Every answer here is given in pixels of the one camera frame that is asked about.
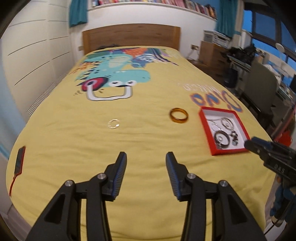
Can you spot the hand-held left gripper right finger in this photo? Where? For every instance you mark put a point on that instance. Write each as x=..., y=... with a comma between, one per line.
x=173, y=172

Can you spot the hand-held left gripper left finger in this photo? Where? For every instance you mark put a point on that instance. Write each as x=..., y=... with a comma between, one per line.
x=119, y=172

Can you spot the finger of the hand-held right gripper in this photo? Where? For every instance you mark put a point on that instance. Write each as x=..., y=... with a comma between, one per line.
x=256, y=146

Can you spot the dark wooden bangle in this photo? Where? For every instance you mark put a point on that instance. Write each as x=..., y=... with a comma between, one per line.
x=216, y=138

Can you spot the thin gold bangle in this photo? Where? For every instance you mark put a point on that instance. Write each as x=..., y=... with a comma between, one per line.
x=215, y=126

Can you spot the red jewelry box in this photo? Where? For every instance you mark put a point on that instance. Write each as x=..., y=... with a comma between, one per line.
x=205, y=134

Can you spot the amber bangle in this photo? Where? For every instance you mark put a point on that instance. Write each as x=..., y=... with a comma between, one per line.
x=173, y=117

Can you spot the blue cloth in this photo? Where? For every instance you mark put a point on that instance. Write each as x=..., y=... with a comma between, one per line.
x=281, y=199

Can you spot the yellow printed blanket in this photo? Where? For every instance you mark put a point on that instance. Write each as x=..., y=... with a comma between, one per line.
x=143, y=139

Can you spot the grey chair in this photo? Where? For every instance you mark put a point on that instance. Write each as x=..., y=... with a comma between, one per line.
x=261, y=85

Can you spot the black bag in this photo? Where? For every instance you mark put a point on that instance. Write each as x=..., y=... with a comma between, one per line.
x=242, y=54

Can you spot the wooden dresser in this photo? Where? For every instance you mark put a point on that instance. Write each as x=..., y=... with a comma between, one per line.
x=211, y=58

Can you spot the white round lamp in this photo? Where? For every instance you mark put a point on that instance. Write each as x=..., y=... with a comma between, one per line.
x=280, y=47

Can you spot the white printer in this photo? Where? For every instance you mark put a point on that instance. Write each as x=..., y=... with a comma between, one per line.
x=217, y=38

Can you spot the teal curtain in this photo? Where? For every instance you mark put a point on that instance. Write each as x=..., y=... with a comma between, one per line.
x=78, y=12
x=226, y=17

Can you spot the wooden headboard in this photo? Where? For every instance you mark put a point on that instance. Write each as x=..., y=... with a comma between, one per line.
x=131, y=37

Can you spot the white wardrobe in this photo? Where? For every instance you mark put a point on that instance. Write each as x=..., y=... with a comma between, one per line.
x=34, y=53

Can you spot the row of books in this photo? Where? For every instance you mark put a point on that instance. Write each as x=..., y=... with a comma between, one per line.
x=157, y=3

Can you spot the wall outlet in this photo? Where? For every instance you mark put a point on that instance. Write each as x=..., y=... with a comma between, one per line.
x=195, y=47

